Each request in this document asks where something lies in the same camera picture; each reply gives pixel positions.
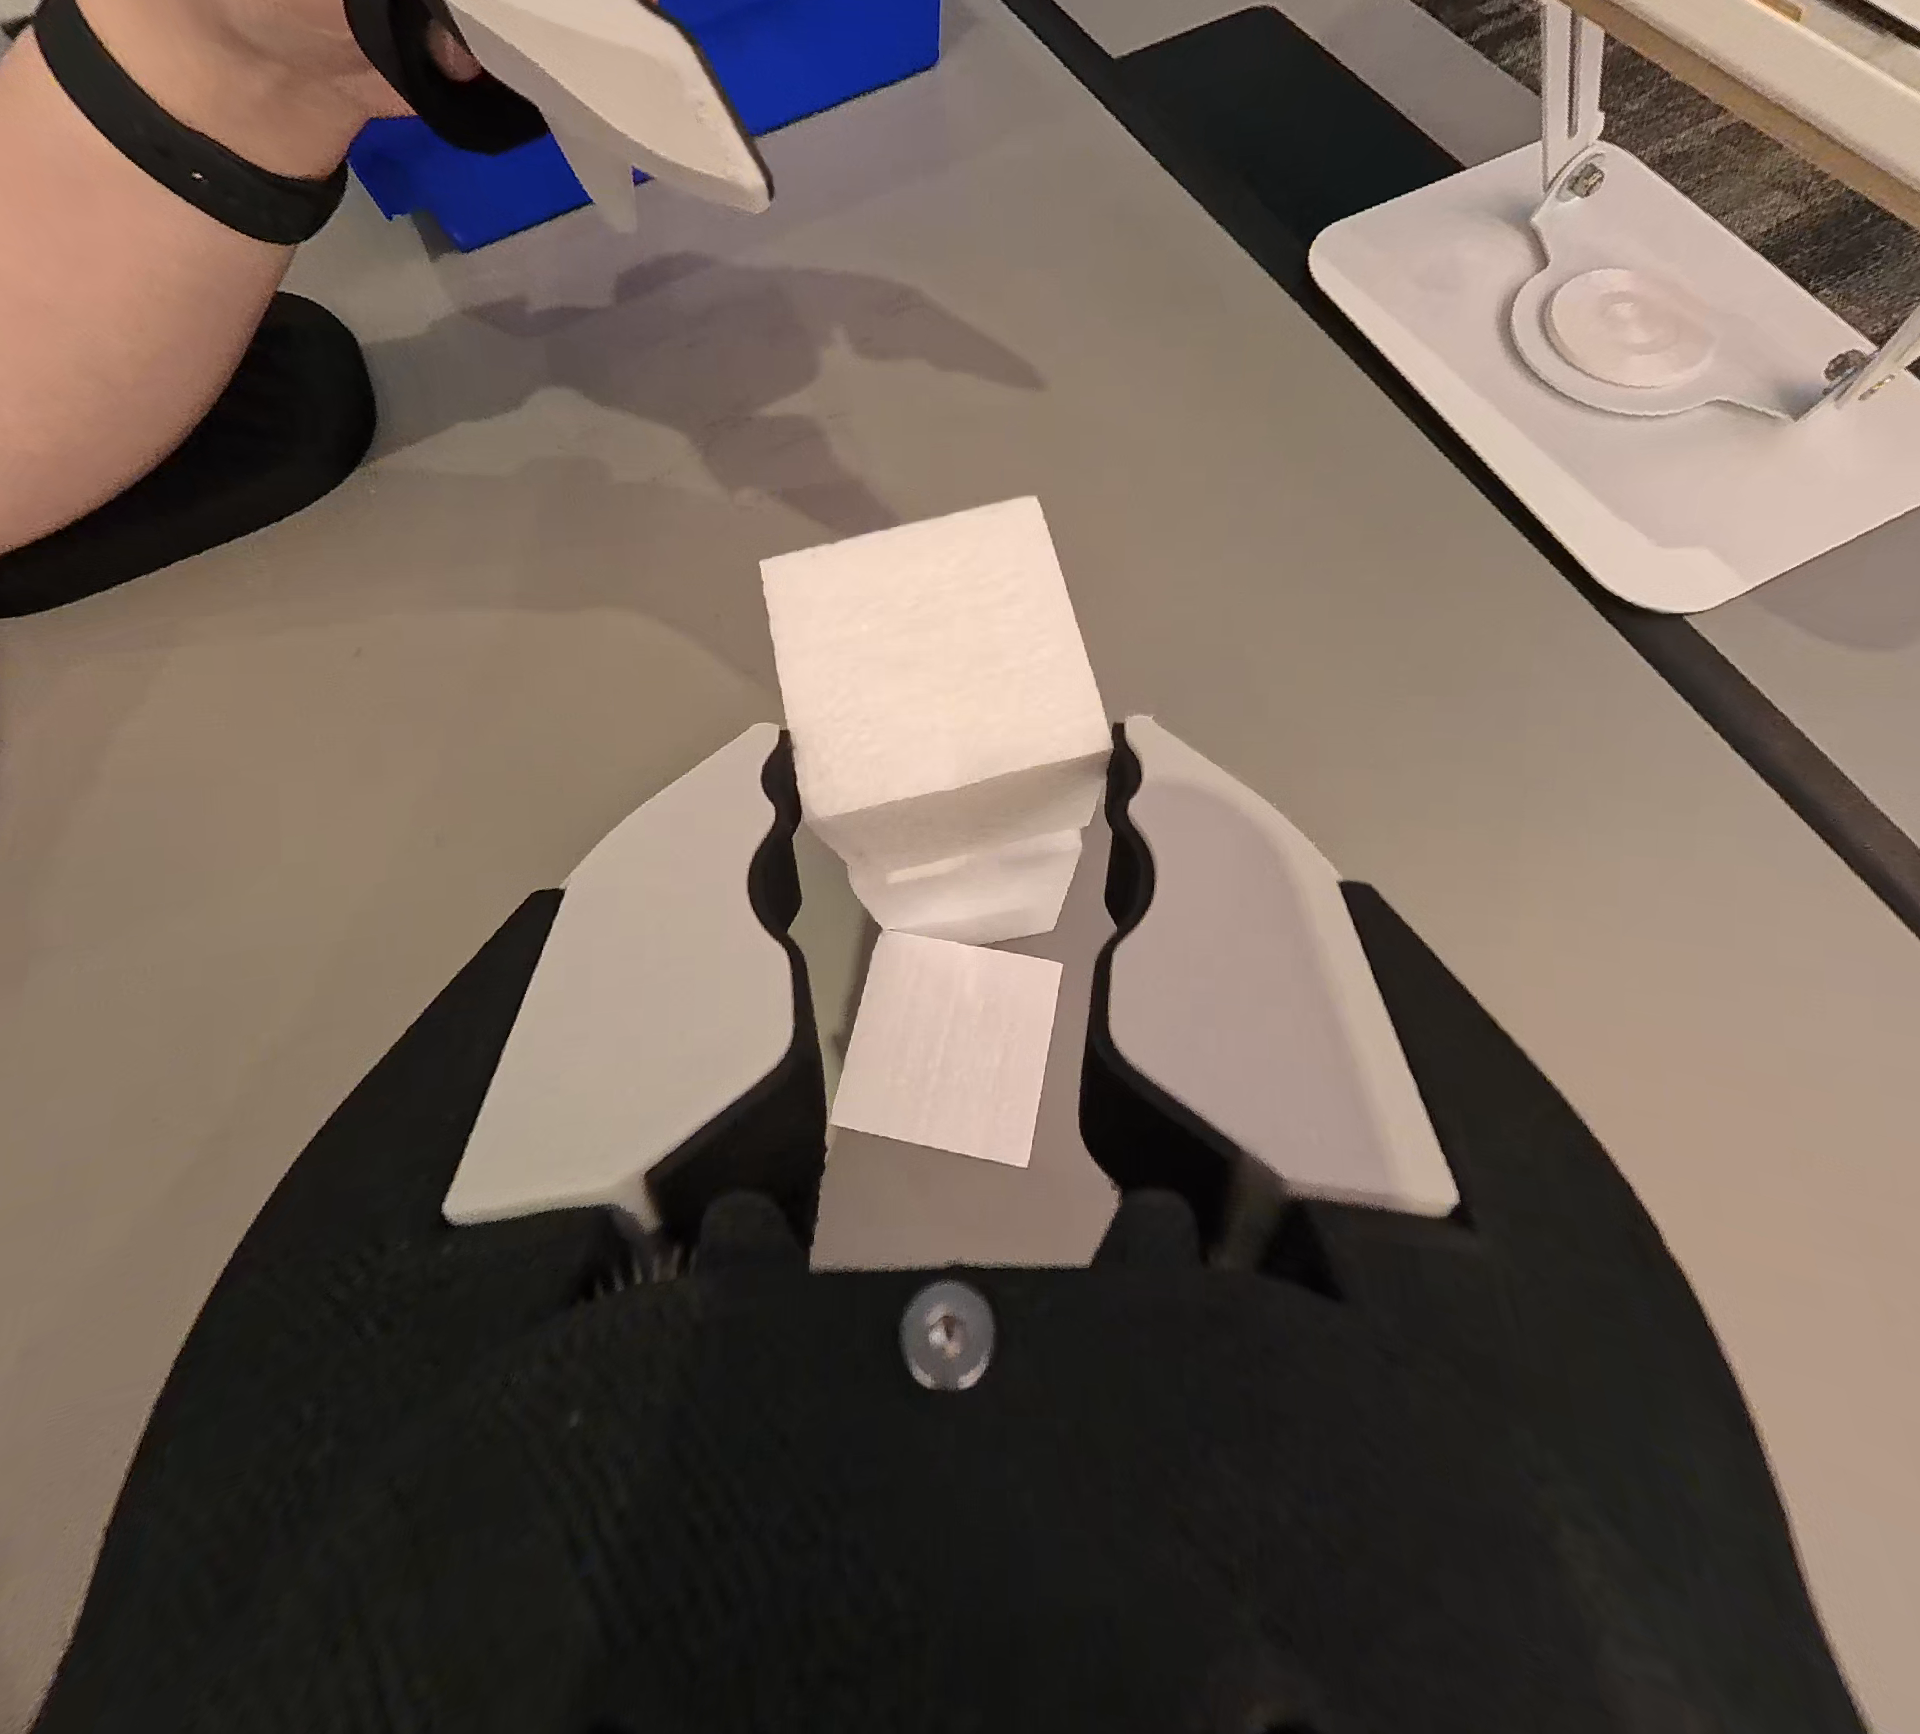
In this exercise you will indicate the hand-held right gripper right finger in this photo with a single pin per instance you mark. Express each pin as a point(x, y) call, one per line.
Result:
point(1277, 1015)

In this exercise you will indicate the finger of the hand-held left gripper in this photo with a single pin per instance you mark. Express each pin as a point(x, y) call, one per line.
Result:
point(569, 24)

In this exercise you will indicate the blue plastic bin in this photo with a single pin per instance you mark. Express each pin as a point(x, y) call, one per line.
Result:
point(810, 24)

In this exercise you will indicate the black wrist rest pad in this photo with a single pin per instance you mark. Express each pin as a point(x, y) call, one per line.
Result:
point(227, 473)

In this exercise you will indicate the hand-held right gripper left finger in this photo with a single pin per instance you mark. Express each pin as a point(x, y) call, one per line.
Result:
point(633, 1015)

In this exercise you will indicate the black wristband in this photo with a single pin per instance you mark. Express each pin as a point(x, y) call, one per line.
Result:
point(165, 158)

